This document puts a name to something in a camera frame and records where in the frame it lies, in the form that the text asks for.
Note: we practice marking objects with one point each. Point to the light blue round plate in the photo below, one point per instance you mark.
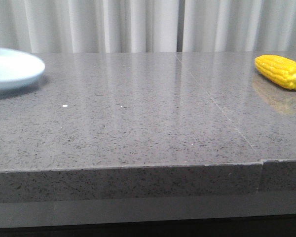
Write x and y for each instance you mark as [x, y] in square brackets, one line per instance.
[18, 69]

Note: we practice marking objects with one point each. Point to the white curtain right panel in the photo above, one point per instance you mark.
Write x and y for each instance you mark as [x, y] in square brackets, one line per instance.
[236, 25]

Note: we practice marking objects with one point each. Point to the white curtain left panel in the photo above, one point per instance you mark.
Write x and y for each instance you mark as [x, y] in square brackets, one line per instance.
[74, 26]

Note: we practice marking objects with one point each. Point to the yellow corn cob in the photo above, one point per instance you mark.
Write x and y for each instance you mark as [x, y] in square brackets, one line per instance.
[278, 69]

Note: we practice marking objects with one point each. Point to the white curtain panel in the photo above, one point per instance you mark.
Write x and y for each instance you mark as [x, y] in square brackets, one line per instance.
[74, 26]
[236, 25]

